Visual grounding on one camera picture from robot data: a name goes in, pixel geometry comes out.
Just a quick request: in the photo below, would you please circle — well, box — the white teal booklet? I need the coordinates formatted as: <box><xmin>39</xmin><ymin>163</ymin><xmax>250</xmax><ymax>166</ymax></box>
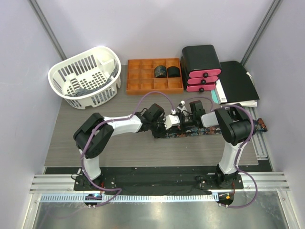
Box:
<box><xmin>211</xmin><ymin>80</ymin><xmax>258</xmax><ymax>107</ymax></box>

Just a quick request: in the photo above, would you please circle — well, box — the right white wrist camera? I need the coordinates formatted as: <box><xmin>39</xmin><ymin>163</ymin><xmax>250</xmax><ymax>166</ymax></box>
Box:
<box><xmin>177</xmin><ymin>100</ymin><xmax>187</xmax><ymax>113</ymax></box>

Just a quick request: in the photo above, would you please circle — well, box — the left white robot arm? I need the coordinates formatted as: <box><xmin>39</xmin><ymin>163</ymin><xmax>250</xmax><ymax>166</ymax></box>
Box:
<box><xmin>73</xmin><ymin>104</ymin><xmax>165</xmax><ymax>190</ymax></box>

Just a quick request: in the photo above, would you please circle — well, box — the aluminium frame rail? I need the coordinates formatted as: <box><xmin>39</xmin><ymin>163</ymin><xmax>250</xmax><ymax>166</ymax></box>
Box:
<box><xmin>30</xmin><ymin>174</ymin><xmax>77</xmax><ymax>193</ymax></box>

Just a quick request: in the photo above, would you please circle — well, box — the black pink drawer unit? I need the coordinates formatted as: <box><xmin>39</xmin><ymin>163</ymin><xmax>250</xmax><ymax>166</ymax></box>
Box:
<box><xmin>180</xmin><ymin>44</ymin><xmax>222</xmax><ymax>92</ymax></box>

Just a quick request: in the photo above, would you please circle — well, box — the purple cable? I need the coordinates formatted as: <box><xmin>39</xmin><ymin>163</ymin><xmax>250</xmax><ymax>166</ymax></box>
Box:
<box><xmin>184</xmin><ymin>97</ymin><xmax>258</xmax><ymax>209</ymax></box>
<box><xmin>80</xmin><ymin>91</ymin><xmax>177</xmax><ymax>208</ymax></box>

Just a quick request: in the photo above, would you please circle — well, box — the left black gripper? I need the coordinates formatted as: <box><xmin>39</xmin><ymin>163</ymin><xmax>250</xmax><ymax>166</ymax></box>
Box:
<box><xmin>150</xmin><ymin>116</ymin><xmax>172</xmax><ymax>139</ymax></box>

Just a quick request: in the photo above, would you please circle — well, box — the rolled black tie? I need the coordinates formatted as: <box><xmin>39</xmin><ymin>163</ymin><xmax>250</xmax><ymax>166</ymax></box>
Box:
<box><xmin>167</xmin><ymin>66</ymin><xmax>181</xmax><ymax>78</ymax></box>

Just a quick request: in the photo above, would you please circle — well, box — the blue patterned tie in basket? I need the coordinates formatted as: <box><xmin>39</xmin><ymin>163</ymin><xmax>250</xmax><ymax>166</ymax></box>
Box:
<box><xmin>74</xmin><ymin>68</ymin><xmax>118</xmax><ymax>97</ymax></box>

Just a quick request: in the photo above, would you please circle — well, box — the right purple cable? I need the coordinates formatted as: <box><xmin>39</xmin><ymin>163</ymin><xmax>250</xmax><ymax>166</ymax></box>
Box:
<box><xmin>184</xmin><ymin>97</ymin><xmax>258</xmax><ymax>209</ymax></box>

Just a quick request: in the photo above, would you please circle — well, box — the white slotted cable duct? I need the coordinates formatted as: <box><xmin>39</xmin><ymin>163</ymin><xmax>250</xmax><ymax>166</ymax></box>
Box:
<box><xmin>40</xmin><ymin>193</ymin><xmax>219</xmax><ymax>203</ymax></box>

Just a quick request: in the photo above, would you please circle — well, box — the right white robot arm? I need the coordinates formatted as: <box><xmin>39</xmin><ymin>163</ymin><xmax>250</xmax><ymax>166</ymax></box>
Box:
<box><xmin>177</xmin><ymin>101</ymin><xmax>255</xmax><ymax>188</ymax></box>

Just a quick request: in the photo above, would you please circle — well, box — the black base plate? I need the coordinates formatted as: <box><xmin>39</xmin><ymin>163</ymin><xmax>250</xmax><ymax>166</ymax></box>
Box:
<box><xmin>74</xmin><ymin>166</ymin><xmax>244</xmax><ymax>196</ymax></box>

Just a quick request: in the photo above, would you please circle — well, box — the orange compartment tray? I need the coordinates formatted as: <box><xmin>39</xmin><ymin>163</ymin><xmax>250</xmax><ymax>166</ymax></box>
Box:
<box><xmin>126</xmin><ymin>58</ymin><xmax>183</xmax><ymax>95</ymax></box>

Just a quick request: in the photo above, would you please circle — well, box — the floral navy tie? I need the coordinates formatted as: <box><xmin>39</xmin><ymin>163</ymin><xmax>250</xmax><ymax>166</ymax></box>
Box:
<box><xmin>152</xmin><ymin>118</ymin><xmax>268</xmax><ymax>139</ymax></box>

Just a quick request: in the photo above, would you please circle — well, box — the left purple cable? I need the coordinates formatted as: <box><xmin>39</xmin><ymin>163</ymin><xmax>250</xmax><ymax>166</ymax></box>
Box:
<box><xmin>80</xmin><ymin>91</ymin><xmax>177</xmax><ymax>208</ymax></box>

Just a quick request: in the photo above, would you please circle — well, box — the white plastic basket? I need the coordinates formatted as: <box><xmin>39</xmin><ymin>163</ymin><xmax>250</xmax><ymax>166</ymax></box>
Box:
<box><xmin>48</xmin><ymin>46</ymin><xmax>122</xmax><ymax>110</ymax></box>

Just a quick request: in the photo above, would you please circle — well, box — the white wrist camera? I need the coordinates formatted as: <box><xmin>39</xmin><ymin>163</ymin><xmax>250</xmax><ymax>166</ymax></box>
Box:
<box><xmin>164</xmin><ymin>109</ymin><xmax>180</xmax><ymax>130</ymax></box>
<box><xmin>177</xmin><ymin>100</ymin><xmax>187</xmax><ymax>113</ymax></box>

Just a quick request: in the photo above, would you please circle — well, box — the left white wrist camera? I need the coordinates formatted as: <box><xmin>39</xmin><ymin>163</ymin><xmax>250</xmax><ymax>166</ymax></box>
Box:
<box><xmin>164</xmin><ymin>109</ymin><xmax>180</xmax><ymax>130</ymax></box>

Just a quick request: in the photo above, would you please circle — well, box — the black folder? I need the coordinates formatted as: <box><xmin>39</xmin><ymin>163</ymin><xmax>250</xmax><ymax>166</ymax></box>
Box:
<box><xmin>217</xmin><ymin>61</ymin><xmax>260</xmax><ymax>103</ymax></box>

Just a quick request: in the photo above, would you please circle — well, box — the rolled dark patterned tie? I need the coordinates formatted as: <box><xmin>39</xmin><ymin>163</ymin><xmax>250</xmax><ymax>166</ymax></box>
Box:
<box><xmin>154</xmin><ymin>65</ymin><xmax>167</xmax><ymax>78</ymax></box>

